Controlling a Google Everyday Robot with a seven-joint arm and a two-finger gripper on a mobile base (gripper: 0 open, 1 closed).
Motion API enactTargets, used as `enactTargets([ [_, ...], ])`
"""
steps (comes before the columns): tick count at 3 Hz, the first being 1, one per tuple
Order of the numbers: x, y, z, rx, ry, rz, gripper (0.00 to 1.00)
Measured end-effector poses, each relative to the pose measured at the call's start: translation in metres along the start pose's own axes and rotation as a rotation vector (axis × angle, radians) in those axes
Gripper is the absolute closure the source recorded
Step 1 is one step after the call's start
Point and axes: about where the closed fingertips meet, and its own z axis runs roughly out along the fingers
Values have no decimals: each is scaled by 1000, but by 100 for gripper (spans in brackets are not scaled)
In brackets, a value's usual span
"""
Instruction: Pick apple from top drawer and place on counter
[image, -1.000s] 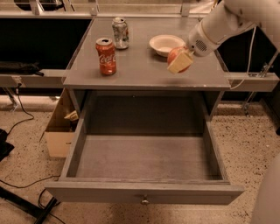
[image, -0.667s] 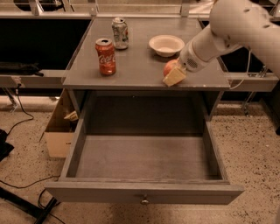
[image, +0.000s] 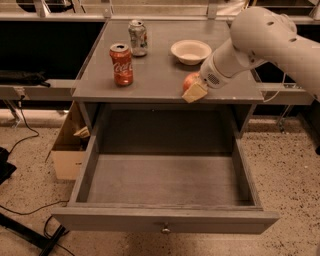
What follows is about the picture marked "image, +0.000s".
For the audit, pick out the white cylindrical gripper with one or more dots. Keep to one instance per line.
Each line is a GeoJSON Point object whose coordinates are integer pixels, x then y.
{"type": "Point", "coordinates": [209, 75]}

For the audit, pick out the red apple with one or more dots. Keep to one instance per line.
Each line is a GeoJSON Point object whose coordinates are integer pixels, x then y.
{"type": "Point", "coordinates": [191, 80]}

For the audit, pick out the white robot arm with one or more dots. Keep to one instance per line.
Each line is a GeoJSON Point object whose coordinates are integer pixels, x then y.
{"type": "Point", "coordinates": [257, 36]}

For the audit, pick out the grey open top drawer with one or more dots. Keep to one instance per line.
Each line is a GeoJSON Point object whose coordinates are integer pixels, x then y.
{"type": "Point", "coordinates": [136, 183]}

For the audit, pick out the metal drawer knob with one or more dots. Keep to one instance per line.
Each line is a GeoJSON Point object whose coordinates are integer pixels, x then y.
{"type": "Point", "coordinates": [165, 229]}

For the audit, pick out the white paper bowl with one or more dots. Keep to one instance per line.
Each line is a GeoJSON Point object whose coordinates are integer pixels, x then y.
{"type": "Point", "coordinates": [190, 52]}

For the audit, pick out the grey wooden cabinet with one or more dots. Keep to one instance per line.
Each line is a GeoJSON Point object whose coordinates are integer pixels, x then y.
{"type": "Point", "coordinates": [156, 91]}

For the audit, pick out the red Coca-Cola can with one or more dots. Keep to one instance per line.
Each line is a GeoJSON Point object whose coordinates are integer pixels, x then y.
{"type": "Point", "coordinates": [122, 64]}

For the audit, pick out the silver crumpled soda can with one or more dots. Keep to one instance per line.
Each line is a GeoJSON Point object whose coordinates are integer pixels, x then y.
{"type": "Point", "coordinates": [138, 38]}

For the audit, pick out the cardboard box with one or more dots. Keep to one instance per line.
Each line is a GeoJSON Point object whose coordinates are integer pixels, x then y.
{"type": "Point", "coordinates": [70, 145]}

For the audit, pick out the black cloth at left edge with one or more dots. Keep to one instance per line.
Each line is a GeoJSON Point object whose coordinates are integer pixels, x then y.
{"type": "Point", "coordinates": [6, 168]}

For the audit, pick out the black stand leg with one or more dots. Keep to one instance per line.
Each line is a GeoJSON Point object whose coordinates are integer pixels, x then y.
{"type": "Point", "coordinates": [45, 244]}

